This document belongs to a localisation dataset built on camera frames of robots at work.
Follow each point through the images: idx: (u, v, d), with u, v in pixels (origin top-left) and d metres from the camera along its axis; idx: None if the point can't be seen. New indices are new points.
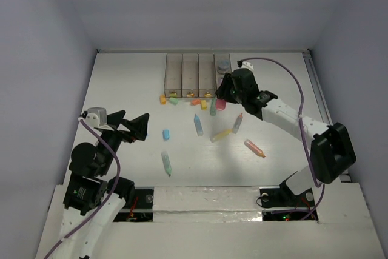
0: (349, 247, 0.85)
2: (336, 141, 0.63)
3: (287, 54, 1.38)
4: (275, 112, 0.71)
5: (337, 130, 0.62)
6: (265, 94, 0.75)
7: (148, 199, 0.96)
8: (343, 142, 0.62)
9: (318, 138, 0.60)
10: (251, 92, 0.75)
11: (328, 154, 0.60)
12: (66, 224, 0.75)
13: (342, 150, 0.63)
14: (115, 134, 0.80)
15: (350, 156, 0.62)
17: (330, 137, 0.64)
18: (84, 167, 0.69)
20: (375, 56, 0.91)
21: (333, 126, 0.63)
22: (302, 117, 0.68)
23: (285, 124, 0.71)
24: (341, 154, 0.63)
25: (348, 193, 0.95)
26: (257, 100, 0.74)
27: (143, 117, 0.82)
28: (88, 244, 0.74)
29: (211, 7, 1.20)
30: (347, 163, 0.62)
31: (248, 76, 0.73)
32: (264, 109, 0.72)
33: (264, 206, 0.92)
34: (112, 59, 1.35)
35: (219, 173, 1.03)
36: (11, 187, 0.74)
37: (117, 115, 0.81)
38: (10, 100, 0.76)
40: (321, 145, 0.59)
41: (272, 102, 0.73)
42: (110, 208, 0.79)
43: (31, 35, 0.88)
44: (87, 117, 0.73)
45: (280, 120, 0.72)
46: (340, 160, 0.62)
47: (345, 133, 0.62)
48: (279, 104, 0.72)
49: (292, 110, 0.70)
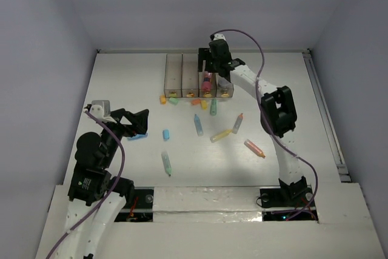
0: (349, 247, 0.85)
2: (282, 101, 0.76)
3: (287, 53, 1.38)
4: (239, 74, 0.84)
5: (284, 91, 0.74)
6: (236, 61, 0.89)
7: (148, 199, 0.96)
8: (287, 103, 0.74)
9: (267, 97, 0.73)
10: (225, 60, 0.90)
11: (272, 110, 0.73)
12: (71, 216, 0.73)
13: (286, 108, 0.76)
14: (118, 126, 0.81)
15: (291, 115, 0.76)
17: (278, 98, 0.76)
18: (90, 154, 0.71)
20: (376, 56, 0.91)
21: (281, 88, 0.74)
22: (258, 79, 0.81)
23: (245, 85, 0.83)
24: (285, 113, 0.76)
25: (348, 193, 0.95)
26: (228, 66, 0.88)
27: (144, 112, 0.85)
28: (91, 242, 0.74)
29: (210, 7, 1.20)
30: (288, 120, 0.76)
31: (222, 45, 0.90)
32: (231, 73, 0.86)
33: (264, 206, 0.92)
34: (112, 59, 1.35)
35: (219, 173, 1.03)
36: (12, 187, 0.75)
37: (119, 110, 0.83)
38: (11, 100, 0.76)
40: (268, 102, 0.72)
41: (239, 68, 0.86)
42: (112, 207, 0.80)
43: (31, 36, 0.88)
44: (91, 109, 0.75)
45: (242, 82, 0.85)
46: (284, 117, 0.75)
47: (289, 95, 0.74)
48: (243, 69, 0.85)
49: (252, 74, 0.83)
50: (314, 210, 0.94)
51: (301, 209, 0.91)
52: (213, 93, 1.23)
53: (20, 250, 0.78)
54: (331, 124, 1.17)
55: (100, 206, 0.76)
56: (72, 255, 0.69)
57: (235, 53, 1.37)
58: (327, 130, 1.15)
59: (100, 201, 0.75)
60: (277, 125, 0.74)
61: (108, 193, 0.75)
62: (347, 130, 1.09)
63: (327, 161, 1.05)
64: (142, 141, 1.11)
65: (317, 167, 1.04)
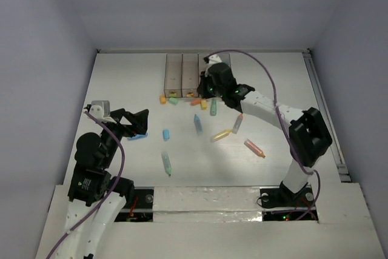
0: (349, 247, 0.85)
2: (311, 125, 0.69)
3: (287, 53, 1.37)
4: (253, 104, 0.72)
5: (312, 114, 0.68)
6: (244, 88, 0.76)
7: (148, 199, 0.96)
8: (318, 126, 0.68)
9: (295, 124, 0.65)
10: (230, 87, 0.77)
11: (305, 137, 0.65)
12: (71, 216, 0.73)
13: (318, 133, 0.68)
14: (117, 126, 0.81)
15: (327, 139, 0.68)
17: (305, 122, 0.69)
18: (90, 155, 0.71)
20: (376, 56, 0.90)
21: (308, 111, 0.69)
22: (278, 105, 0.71)
23: (264, 113, 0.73)
24: (318, 137, 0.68)
25: (348, 193, 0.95)
26: (236, 94, 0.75)
27: (144, 112, 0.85)
28: (91, 242, 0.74)
29: (210, 7, 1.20)
30: (324, 145, 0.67)
31: (225, 71, 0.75)
32: (242, 102, 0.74)
33: (264, 206, 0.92)
34: (112, 59, 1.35)
35: (219, 173, 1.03)
36: (12, 186, 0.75)
37: (119, 110, 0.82)
38: (10, 100, 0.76)
40: (298, 130, 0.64)
41: (251, 95, 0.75)
42: (112, 207, 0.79)
43: (31, 36, 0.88)
44: (91, 110, 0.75)
45: (259, 111, 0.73)
46: (318, 143, 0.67)
47: (319, 117, 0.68)
48: (256, 96, 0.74)
49: (268, 100, 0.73)
50: (314, 210, 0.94)
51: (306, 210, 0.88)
52: None
53: (20, 250, 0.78)
54: (331, 124, 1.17)
55: (99, 206, 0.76)
56: (72, 255, 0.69)
57: (235, 53, 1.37)
58: (327, 130, 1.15)
59: (100, 201, 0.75)
60: (312, 153, 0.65)
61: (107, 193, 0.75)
62: (347, 130, 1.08)
63: (327, 161, 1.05)
64: (142, 141, 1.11)
65: (317, 166, 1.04)
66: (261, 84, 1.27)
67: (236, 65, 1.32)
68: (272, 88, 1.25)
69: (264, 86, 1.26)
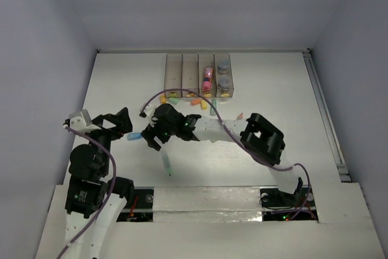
0: (350, 247, 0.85)
2: (259, 128, 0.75)
3: (287, 53, 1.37)
4: (204, 130, 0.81)
5: (256, 119, 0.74)
6: (191, 118, 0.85)
7: (148, 199, 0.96)
8: (265, 127, 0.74)
9: (245, 135, 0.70)
10: (179, 122, 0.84)
11: (259, 143, 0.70)
12: (71, 228, 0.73)
13: (268, 133, 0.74)
14: (103, 131, 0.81)
15: (277, 134, 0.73)
17: (254, 127, 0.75)
18: (85, 168, 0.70)
20: (375, 56, 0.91)
21: (251, 117, 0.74)
22: (225, 122, 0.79)
23: (215, 134, 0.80)
24: (271, 136, 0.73)
25: (348, 193, 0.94)
26: (187, 127, 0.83)
27: (123, 110, 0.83)
28: (94, 246, 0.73)
29: (210, 7, 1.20)
30: (279, 141, 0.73)
31: (168, 111, 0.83)
32: (194, 131, 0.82)
33: (264, 206, 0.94)
34: (112, 59, 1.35)
35: (219, 173, 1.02)
36: (11, 187, 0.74)
37: (98, 116, 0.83)
38: (10, 100, 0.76)
40: (249, 139, 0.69)
41: (199, 122, 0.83)
42: (112, 208, 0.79)
43: (31, 36, 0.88)
44: (71, 123, 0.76)
45: (211, 134, 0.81)
46: (272, 142, 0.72)
47: (262, 119, 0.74)
48: (204, 121, 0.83)
49: (214, 121, 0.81)
50: (314, 210, 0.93)
51: (299, 208, 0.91)
52: (213, 93, 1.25)
53: (20, 250, 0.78)
54: (331, 124, 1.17)
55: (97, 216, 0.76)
56: None
57: (235, 53, 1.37)
58: (327, 130, 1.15)
59: (98, 211, 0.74)
60: (272, 154, 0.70)
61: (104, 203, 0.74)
62: (347, 130, 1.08)
63: (327, 161, 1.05)
64: (141, 141, 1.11)
65: (317, 166, 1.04)
66: (261, 83, 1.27)
67: (237, 65, 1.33)
68: (272, 88, 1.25)
69: (264, 86, 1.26)
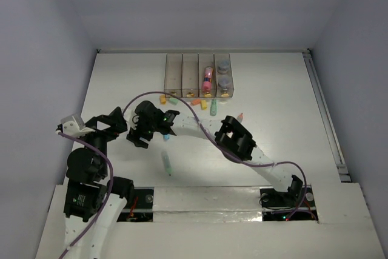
0: (349, 247, 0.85)
2: (231, 129, 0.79)
3: (287, 53, 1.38)
4: (181, 126, 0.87)
5: (229, 122, 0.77)
6: (170, 113, 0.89)
7: (148, 199, 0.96)
8: (237, 128, 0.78)
9: (219, 135, 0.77)
10: (158, 117, 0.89)
11: (229, 144, 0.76)
12: (70, 232, 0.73)
13: (240, 133, 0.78)
14: (99, 133, 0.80)
15: (247, 135, 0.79)
17: (228, 128, 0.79)
18: (82, 173, 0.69)
20: (375, 56, 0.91)
21: (225, 120, 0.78)
22: (201, 121, 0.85)
23: (191, 131, 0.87)
24: (241, 137, 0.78)
25: (348, 193, 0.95)
26: (165, 122, 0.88)
27: (116, 110, 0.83)
28: (95, 246, 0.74)
29: (210, 7, 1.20)
30: (248, 142, 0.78)
31: (148, 107, 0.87)
32: (173, 127, 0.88)
33: (264, 206, 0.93)
34: (112, 59, 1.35)
35: (219, 173, 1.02)
36: (11, 187, 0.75)
37: (91, 117, 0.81)
38: (10, 99, 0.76)
40: (222, 139, 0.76)
41: (177, 119, 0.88)
42: (113, 209, 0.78)
43: (31, 36, 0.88)
44: (65, 128, 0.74)
45: (188, 131, 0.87)
46: (242, 142, 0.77)
47: (234, 121, 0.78)
48: (182, 118, 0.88)
49: (191, 119, 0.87)
50: (314, 210, 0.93)
51: (294, 209, 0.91)
52: (213, 93, 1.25)
53: (20, 250, 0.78)
54: (331, 124, 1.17)
55: (97, 219, 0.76)
56: None
57: (236, 53, 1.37)
58: (327, 130, 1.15)
59: (97, 214, 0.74)
60: (241, 153, 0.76)
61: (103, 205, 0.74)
62: (347, 130, 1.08)
63: (327, 161, 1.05)
64: None
65: (317, 166, 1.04)
66: (261, 83, 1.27)
67: (237, 65, 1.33)
68: (272, 88, 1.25)
69: (264, 85, 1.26)
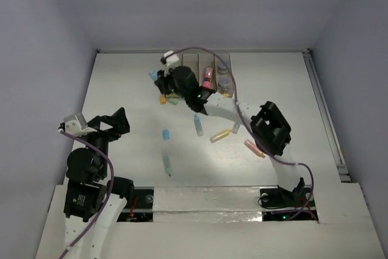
0: (349, 247, 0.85)
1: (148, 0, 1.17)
2: (270, 117, 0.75)
3: (287, 53, 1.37)
4: (215, 105, 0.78)
5: (270, 107, 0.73)
6: (206, 91, 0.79)
7: (148, 199, 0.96)
8: (276, 117, 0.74)
9: (256, 119, 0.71)
10: (193, 92, 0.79)
11: (266, 130, 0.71)
12: (70, 232, 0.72)
13: (277, 123, 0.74)
14: (100, 133, 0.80)
15: (285, 127, 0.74)
17: (265, 116, 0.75)
18: (82, 173, 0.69)
20: (376, 56, 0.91)
21: (265, 105, 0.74)
22: (239, 104, 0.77)
23: (225, 112, 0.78)
24: (279, 127, 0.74)
25: (348, 193, 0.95)
26: (199, 99, 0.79)
27: (120, 111, 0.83)
28: (95, 247, 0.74)
29: (210, 7, 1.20)
30: (285, 133, 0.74)
31: (189, 78, 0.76)
32: (205, 105, 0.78)
33: (264, 206, 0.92)
34: (112, 59, 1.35)
35: (218, 173, 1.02)
36: (11, 187, 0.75)
37: (94, 117, 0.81)
38: (10, 100, 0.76)
40: (258, 124, 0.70)
41: (213, 97, 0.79)
42: (112, 209, 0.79)
43: (31, 36, 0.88)
44: (66, 127, 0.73)
45: (221, 111, 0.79)
46: (279, 133, 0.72)
47: (275, 108, 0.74)
48: (218, 97, 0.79)
49: (229, 100, 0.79)
50: (314, 210, 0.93)
51: (301, 208, 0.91)
52: None
53: (20, 251, 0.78)
54: (331, 124, 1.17)
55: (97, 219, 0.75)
56: None
57: (235, 53, 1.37)
58: (327, 130, 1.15)
59: (97, 214, 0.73)
60: (276, 143, 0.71)
61: (103, 205, 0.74)
62: (347, 130, 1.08)
63: (327, 161, 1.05)
64: (140, 140, 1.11)
65: (318, 166, 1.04)
66: (261, 83, 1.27)
67: (237, 65, 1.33)
68: (272, 88, 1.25)
69: (264, 85, 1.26)
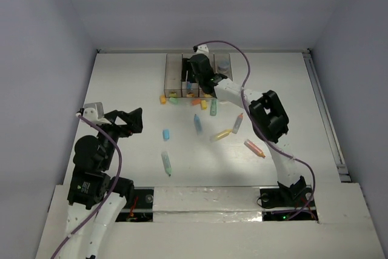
0: (349, 247, 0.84)
1: (148, 0, 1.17)
2: (271, 105, 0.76)
3: (287, 53, 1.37)
4: (224, 88, 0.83)
5: (270, 96, 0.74)
6: (219, 77, 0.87)
7: (148, 199, 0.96)
8: (276, 107, 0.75)
9: (254, 103, 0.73)
10: (208, 76, 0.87)
11: (262, 116, 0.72)
12: (71, 220, 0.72)
13: (276, 112, 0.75)
14: (113, 127, 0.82)
15: (283, 117, 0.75)
17: (266, 104, 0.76)
18: (88, 158, 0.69)
20: (375, 56, 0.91)
21: (267, 93, 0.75)
22: (244, 90, 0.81)
23: (231, 97, 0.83)
24: (276, 116, 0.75)
25: (348, 192, 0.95)
26: (211, 82, 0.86)
27: (137, 111, 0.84)
28: (93, 244, 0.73)
29: (210, 7, 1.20)
30: (282, 123, 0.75)
31: (203, 62, 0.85)
32: (215, 87, 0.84)
33: (264, 206, 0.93)
34: (112, 59, 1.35)
35: (218, 173, 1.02)
36: (11, 186, 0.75)
37: (113, 110, 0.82)
38: (10, 100, 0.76)
40: (256, 108, 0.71)
41: (222, 81, 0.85)
42: (112, 208, 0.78)
43: (31, 36, 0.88)
44: (85, 113, 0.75)
45: (228, 95, 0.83)
46: (276, 122, 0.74)
47: (276, 97, 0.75)
48: (227, 82, 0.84)
49: (236, 85, 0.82)
50: (314, 210, 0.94)
51: (301, 208, 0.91)
52: None
53: (20, 250, 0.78)
54: (331, 124, 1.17)
55: (99, 209, 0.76)
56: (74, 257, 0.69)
57: (236, 53, 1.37)
58: (327, 130, 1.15)
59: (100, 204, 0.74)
60: (271, 131, 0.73)
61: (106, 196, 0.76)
62: (347, 130, 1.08)
63: (327, 161, 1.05)
64: (141, 140, 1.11)
65: (318, 167, 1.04)
66: (261, 83, 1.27)
67: (237, 65, 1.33)
68: (272, 88, 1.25)
69: (264, 85, 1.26)
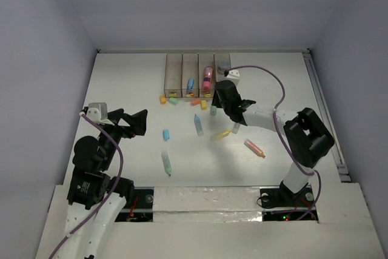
0: (349, 247, 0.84)
1: (148, 0, 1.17)
2: (310, 125, 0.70)
3: (287, 53, 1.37)
4: (253, 113, 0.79)
5: (307, 114, 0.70)
6: (246, 103, 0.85)
7: (148, 199, 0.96)
8: (315, 125, 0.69)
9: (290, 123, 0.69)
10: (235, 102, 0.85)
11: (301, 136, 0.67)
12: (71, 220, 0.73)
13: (317, 133, 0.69)
14: (116, 128, 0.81)
15: (326, 137, 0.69)
17: (304, 123, 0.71)
18: (88, 159, 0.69)
20: (375, 56, 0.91)
21: (303, 111, 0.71)
22: (276, 111, 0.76)
23: (262, 121, 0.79)
24: (319, 137, 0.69)
25: (348, 193, 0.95)
26: (239, 109, 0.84)
27: (142, 114, 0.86)
28: (92, 244, 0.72)
29: (210, 7, 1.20)
30: (326, 144, 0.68)
31: (230, 88, 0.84)
32: (244, 113, 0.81)
33: (264, 206, 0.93)
34: (112, 59, 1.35)
35: (218, 173, 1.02)
36: (11, 187, 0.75)
37: (116, 110, 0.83)
38: (10, 100, 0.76)
40: (292, 127, 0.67)
41: (250, 107, 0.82)
42: (112, 208, 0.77)
43: (31, 36, 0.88)
44: (88, 112, 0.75)
45: (258, 120, 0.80)
46: (319, 144, 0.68)
47: (314, 116, 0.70)
48: (256, 106, 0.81)
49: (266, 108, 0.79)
50: (314, 210, 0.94)
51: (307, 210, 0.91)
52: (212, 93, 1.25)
53: (20, 250, 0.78)
54: (331, 124, 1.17)
55: (99, 209, 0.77)
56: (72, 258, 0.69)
57: (236, 53, 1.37)
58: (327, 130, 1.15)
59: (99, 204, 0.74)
60: (314, 153, 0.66)
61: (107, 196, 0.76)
62: (347, 130, 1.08)
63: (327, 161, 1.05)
64: (141, 140, 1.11)
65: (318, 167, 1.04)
66: (261, 83, 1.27)
67: (237, 65, 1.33)
68: (272, 88, 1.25)
69: (264, 85, 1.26)
